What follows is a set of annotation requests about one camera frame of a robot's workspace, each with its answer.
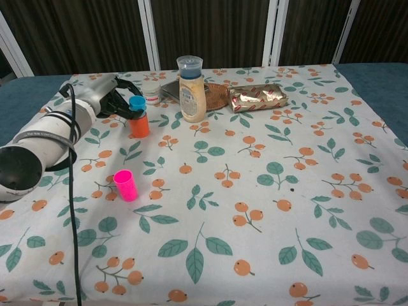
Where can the teal table cover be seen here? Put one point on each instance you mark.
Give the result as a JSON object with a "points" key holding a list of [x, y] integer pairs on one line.
{"points": [[22, 95]]}

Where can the beige bottle blue cap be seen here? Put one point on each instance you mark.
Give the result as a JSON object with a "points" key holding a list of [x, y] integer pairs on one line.
{"points": [[192, 102]]}

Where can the dark screen panel white frame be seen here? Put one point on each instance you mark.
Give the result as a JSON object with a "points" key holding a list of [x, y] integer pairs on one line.
{"points": [[376, 30], [210, 32], [309, 32], [79, 35]]}

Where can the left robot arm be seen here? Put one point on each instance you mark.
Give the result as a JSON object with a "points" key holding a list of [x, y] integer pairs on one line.
{"points": [[41, 140]]}

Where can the light blue plastic cup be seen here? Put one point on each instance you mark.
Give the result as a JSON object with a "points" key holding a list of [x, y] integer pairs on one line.
{"points": [[137, 102]]}

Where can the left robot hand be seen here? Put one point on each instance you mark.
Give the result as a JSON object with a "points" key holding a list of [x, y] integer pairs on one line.
{"points": [[97, 90]]}

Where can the orange plastic cup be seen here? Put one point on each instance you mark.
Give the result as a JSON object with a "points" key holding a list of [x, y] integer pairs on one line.
{"points": [[139, 127]]}

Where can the floral print tablecloth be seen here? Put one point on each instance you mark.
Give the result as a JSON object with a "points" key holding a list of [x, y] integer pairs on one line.
{"points": [[242, 178]]}

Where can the pink plastic cup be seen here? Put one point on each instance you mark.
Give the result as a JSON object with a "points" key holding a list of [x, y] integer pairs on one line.
{"points": [[127, 188]]}

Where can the round woven coaster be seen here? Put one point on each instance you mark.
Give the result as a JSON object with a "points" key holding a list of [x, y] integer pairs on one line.
{"points": [[216, 97]]}

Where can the small white jar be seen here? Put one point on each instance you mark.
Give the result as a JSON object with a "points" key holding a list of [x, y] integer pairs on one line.
{"points": [[151, 94]]}

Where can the gold foil snack packet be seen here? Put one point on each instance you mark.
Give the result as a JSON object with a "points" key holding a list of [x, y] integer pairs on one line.
{"points": [[258, 97]]}

